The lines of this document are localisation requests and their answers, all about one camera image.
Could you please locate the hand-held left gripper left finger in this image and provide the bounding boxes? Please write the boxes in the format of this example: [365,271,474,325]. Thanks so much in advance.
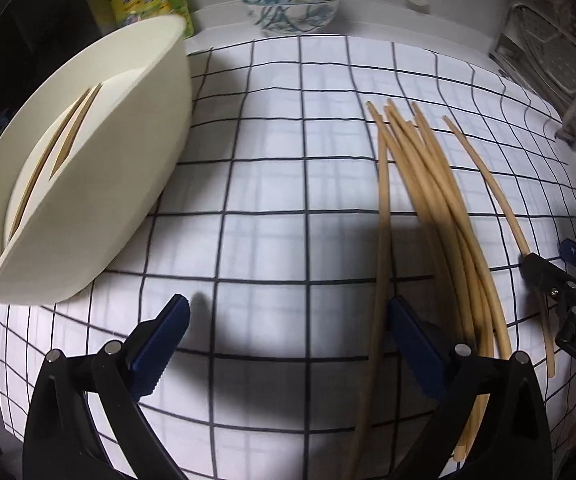
[22,294,191,480]

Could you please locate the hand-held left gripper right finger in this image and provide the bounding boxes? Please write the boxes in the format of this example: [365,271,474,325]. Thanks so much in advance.
[385,296,554,480]

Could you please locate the bamboo chopstick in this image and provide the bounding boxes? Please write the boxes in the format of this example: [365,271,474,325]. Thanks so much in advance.
[442,116,558,378]
[7,87,94,241]

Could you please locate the cream plastic basin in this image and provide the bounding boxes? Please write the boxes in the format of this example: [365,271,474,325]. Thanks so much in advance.
[0,14,194,306]

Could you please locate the dark microwave oven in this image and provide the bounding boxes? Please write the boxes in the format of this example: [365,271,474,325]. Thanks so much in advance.
[0,0,114,126]

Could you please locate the white grid tablecloth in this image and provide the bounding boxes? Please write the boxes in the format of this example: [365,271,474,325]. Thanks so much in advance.
[0,35,576,480]

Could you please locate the pile of bamboo chopsticks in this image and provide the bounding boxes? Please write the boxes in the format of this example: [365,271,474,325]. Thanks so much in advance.
[352,99,514,466]

